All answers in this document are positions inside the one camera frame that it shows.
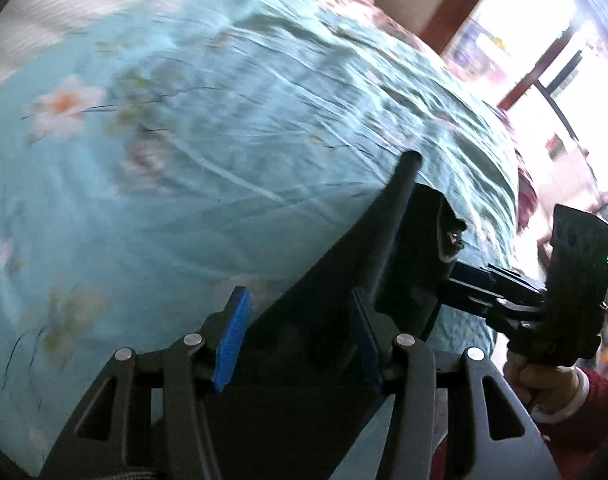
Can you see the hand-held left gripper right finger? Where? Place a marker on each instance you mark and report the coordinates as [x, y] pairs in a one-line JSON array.
[[368, 345]]

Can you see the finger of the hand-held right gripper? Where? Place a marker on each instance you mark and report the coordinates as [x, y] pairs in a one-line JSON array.
[[489, 276], [504, 312]]

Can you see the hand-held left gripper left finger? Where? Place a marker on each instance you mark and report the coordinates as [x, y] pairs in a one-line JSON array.
[[230, 340]]

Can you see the black pants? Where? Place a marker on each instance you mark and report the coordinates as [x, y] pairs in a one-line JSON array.
[[334, 310]]

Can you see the person's right hand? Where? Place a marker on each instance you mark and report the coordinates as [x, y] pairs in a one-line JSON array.
[[539, 377]]

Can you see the teal floral bed sheet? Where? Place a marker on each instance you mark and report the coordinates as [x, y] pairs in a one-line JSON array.
[[184, 160]]

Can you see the wooden framed window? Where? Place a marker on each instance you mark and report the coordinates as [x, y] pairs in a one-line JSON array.
[[544, 50]]

